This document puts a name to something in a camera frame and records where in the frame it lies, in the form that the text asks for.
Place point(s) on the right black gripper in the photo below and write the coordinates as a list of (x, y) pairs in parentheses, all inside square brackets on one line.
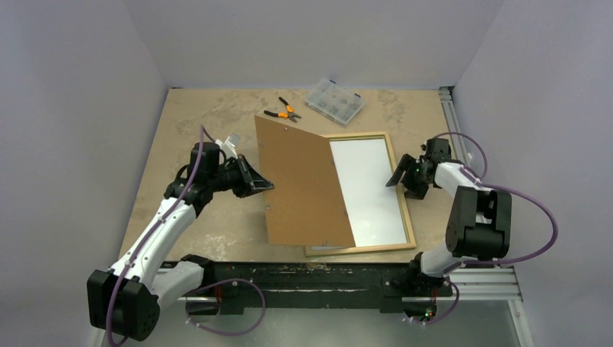
[(411, 173)]

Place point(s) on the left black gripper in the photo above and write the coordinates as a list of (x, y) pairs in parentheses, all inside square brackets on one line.
[(249, 178)]

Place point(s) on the glossy photo print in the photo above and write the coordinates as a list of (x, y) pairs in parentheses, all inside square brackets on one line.
[(369, 191)]

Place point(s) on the brown cardboard backing board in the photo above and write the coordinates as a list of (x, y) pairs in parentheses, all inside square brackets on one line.
[(306, 205)]

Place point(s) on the green wooden picture frame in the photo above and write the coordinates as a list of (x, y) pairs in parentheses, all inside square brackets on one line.
[(407, 230)]

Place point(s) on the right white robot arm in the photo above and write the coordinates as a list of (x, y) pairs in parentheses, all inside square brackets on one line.
[(478, 228)]

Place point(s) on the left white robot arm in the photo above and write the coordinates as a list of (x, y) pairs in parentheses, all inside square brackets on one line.
[(126, 299)]

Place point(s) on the orange black pliers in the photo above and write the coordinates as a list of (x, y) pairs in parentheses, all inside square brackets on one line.
[(283, 111)]

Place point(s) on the clear plastic organizer box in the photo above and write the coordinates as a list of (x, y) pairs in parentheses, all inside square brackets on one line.
[(334, 102)]

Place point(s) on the aluminium extrusion frame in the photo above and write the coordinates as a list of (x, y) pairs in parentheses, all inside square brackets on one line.
[(364, 163)]

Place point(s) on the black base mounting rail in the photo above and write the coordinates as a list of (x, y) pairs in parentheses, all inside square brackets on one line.
[(387, 287)]

